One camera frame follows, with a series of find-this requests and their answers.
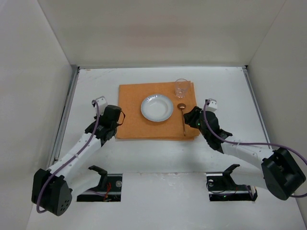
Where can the white paper plate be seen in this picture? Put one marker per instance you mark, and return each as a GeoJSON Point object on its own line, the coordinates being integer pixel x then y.
{"type": "Point", "coordinates": [157, 108]}

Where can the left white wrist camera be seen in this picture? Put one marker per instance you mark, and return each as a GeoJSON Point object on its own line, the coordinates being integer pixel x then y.
{"type": "Point", "coordinates": [100, 104]}

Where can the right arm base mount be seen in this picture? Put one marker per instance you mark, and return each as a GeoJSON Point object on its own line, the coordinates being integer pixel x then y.
{"type": "Point", "coordinates": [221, 187]}

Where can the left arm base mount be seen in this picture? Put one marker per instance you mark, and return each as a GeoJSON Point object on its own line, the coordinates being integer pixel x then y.
{"type": "Point", "coordinates": [108, 189]}

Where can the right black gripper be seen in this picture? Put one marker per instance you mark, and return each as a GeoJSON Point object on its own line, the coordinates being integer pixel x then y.
{"type": "Point", "coordinates": [191, 117]}

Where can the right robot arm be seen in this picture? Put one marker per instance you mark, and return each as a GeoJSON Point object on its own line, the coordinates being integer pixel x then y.
{"type": "Point", "coordinates": [275, 170]}

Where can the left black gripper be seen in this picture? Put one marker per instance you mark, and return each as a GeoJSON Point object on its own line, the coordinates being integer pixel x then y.
{"type": "Point", "coordinates": [114, 113]}

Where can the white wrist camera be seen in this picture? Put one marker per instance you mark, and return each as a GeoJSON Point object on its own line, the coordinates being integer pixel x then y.
{"type": "Point", "coordinates": [100, 104]}
{"type": "Point", "coordinates": [211, 105]}

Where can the clear plastic cup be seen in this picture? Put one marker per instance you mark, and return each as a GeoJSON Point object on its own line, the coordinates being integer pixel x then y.
{"type": "Point", "coordinates": [181, 87]}

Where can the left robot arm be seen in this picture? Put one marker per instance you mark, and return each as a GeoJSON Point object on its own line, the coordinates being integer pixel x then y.
{"type": "Point", "coordinates": [56, 187]}

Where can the orange cloth napkin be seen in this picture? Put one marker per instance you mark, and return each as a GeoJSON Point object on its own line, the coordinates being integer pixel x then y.
{"type": "Point", "coordinates": [136, 126]}

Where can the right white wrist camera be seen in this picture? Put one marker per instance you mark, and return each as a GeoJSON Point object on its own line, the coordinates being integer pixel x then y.
{"type": "Point", "coordinates": [211, 105]}

